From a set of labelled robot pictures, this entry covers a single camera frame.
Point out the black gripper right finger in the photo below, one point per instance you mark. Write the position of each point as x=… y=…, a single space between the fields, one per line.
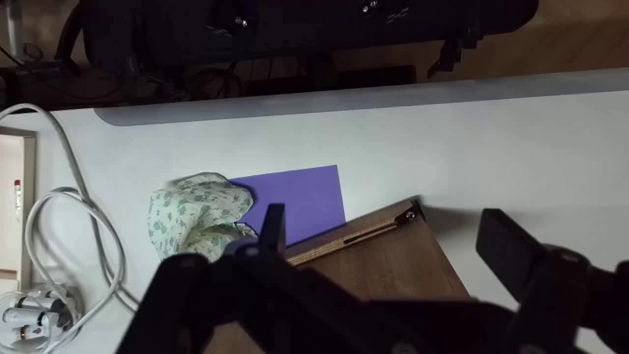
x=518 y=252

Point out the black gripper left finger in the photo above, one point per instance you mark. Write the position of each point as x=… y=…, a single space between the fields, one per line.
x=273 y=228

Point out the white cloth with green print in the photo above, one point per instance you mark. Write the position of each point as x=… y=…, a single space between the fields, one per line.
x=198 y=208

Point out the purple cloth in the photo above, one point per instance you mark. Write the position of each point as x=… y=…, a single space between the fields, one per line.
x=302 y=198

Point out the wooden book stand board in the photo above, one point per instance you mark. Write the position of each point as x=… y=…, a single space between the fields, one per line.
x=387 y=261

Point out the black bulky equipment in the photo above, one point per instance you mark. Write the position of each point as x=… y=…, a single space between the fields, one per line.
x=296 y=25

